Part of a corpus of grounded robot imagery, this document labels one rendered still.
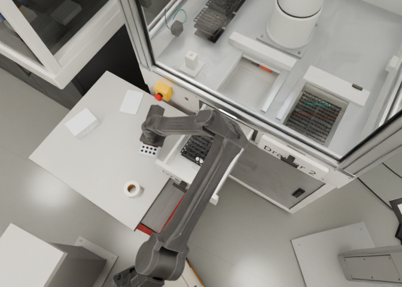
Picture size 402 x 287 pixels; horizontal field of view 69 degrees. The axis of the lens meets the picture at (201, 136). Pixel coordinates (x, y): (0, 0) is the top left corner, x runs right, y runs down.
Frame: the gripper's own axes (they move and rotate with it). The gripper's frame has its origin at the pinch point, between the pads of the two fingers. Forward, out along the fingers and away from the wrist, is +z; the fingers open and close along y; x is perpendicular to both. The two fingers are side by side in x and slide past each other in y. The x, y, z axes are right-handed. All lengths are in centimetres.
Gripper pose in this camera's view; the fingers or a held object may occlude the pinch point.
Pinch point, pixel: (156, 144)
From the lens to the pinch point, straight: 135.5
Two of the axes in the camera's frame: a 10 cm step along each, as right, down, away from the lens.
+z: 0.2, 3.9, 9.2
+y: -9.5, -2.7, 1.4
